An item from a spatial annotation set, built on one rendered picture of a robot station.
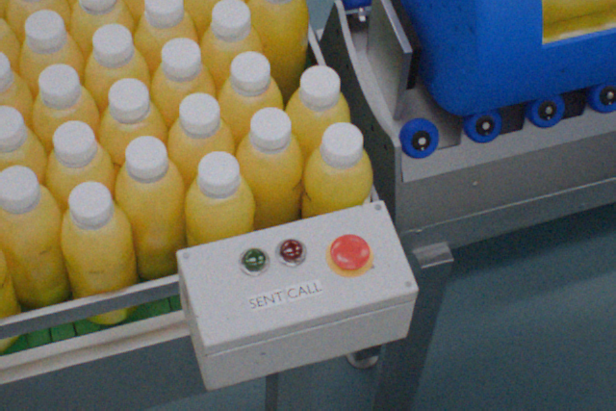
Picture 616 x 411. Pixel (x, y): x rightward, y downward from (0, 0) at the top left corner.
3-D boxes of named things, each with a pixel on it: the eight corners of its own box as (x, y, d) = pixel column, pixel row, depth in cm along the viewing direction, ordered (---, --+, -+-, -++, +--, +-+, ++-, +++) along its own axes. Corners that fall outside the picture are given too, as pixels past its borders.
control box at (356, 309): (407, 338, 126) (420, 288, 117) (206, 392, 122) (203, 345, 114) (373, 250, 131) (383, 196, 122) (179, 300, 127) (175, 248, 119)
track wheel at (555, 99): (565, 87, 145) (557, 83, 147) (528, 95, 144) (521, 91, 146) (569, 125, 146) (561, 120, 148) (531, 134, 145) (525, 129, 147)
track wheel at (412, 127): (439, 116, 142) (432, 112, 144) (399, 126, 141) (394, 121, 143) (444, 155, 143) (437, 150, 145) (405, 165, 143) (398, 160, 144)
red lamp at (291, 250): (306, 260, 119) (306, 253, 118) (283, 266, 118) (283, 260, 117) (298, 240, 120) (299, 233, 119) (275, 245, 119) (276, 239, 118)
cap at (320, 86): (331, 111, 130) (332, 100, 128) (294, 98, 131) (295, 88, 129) (344, 82, 132) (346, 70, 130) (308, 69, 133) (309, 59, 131)
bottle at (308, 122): (330, 222, 144) (341, 127, 129) (270, 202, 145) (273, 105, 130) (351, 172, 148) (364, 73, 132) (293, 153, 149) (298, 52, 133)
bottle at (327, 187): (345, 204, 146) (356, 107, 130) (374, 254, 143) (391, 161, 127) (287, 228, 144) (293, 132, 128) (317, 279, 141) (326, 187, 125)
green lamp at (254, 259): (269, 269, 118) (269, 263, 117) (245, 275, 118) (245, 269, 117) (262, 249, 119) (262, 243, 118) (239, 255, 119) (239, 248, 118)
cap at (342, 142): (349, 125, 129) (351, 115, 128) (369, 155, 127) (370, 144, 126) (315, 140, 128) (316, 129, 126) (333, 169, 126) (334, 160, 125)
